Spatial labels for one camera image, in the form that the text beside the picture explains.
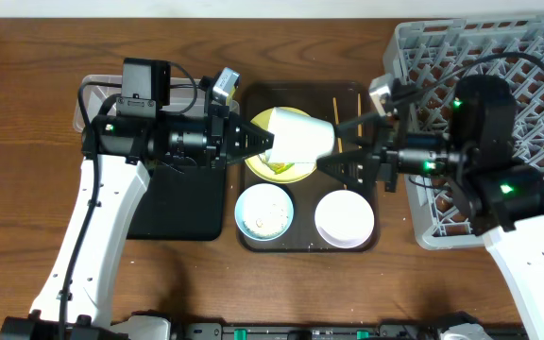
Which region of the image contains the white paper cup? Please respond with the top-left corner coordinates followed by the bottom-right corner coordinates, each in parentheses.
top-left (264, 108), bottom-right (335, 163)

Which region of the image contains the black waste tray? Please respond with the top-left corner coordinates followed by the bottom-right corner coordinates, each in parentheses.
top-left (127, 165), bottom-right (226, 241)

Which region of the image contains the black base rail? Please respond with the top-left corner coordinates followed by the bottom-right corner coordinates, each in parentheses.
top-left (171, 323), bottom-right (528, 340)

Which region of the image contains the grey dishwasher rack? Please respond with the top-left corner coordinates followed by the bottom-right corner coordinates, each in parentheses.
top-left (383, 15), bottom-right (544, 250)

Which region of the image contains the dark brown serving tray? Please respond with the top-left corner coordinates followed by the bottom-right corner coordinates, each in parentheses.
top-left (237, 80), bottom-right (370, 253)

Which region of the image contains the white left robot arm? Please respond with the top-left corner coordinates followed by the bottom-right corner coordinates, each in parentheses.
top-left (0, 58), bottom-right (273, 340)

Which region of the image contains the clear plastic bin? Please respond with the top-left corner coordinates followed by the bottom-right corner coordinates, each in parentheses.
top-left (72, 74), bottom-right (241, 134)

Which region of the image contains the rice food waste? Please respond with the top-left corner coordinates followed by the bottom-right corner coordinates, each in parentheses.
top-left (243, 193), bottom-right (288, 239)

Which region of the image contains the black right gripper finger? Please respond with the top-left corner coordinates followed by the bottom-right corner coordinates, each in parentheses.
top-left (334, 112), bottom-right (393, 138)
top-left (316, 153), bottom-right (371, 185)

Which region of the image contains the light blue bowl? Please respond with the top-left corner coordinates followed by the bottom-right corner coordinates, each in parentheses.
top-left (234, 183), bottom-right (295, 242)

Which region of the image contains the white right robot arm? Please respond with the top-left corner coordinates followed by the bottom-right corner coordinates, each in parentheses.
top-left (316, 65), bottom-right (544, 339)

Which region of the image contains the left wooden chopstick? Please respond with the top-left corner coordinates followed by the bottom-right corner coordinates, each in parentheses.
top-left (331, 97), bottom-right (349, 190)

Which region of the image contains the green snack wrapper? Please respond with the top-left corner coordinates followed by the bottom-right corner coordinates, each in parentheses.
top-left (265, 162), bottom-right (294, 175)

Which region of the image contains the white bowl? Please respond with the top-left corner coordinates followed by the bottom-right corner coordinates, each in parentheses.
top-left (314, 190), bottom-right (375, 249)

